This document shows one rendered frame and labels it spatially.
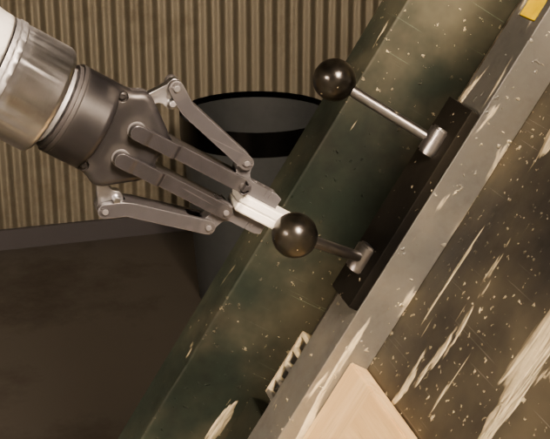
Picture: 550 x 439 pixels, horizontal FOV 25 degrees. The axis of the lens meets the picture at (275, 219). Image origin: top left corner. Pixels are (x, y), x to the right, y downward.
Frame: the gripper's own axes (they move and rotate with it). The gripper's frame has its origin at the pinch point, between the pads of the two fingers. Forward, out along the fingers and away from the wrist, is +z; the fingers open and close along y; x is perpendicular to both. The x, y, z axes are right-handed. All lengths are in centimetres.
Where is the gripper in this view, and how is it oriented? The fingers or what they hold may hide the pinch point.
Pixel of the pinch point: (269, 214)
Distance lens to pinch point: 106.2
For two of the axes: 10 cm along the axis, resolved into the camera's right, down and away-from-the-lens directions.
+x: 2.6, 3.4, -9.0
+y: -5.1, 8.4, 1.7
